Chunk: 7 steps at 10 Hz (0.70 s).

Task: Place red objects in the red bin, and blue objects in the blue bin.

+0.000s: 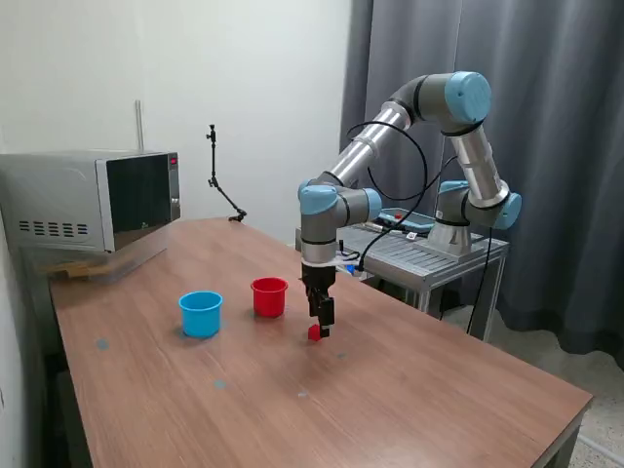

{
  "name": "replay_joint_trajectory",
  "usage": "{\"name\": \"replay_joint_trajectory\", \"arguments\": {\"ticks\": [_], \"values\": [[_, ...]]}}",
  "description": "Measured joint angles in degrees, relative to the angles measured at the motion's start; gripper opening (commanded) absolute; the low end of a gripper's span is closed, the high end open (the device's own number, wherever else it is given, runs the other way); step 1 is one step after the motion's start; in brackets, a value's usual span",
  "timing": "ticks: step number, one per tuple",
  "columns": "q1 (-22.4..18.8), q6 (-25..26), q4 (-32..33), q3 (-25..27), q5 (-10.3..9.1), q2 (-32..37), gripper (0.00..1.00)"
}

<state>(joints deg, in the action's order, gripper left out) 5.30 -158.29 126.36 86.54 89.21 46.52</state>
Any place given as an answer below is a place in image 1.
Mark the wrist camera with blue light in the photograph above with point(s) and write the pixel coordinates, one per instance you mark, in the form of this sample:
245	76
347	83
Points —
348	263

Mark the red plastic cup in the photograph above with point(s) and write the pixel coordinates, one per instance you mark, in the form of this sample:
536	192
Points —
268	302

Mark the red cube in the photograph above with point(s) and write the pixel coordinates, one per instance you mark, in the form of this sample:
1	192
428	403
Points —
314	333

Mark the white vertical pole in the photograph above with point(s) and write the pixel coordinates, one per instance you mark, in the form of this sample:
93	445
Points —
139	127

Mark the grey curtain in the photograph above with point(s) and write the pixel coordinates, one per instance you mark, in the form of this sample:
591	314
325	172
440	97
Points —
575	195

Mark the silver connector plug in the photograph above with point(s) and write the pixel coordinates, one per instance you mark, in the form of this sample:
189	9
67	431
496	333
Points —
375	225

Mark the blue plastic cup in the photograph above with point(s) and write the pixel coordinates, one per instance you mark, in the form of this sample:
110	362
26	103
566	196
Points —
200	317

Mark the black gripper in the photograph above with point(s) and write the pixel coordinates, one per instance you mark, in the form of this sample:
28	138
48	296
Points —
319	279

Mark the blue teach pendant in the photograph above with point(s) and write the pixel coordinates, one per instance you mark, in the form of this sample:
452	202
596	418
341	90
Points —
414	224

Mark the silver blue UR5e robot arm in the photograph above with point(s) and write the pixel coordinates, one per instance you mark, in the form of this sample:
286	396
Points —
361	146

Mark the silver microwave oven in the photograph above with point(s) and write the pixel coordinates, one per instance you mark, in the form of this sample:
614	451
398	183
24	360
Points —
58	195

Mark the grey metal robot stand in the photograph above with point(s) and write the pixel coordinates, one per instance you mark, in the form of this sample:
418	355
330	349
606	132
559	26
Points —
414	253

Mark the wooden board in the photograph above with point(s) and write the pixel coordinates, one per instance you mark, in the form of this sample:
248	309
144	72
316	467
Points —
73	270

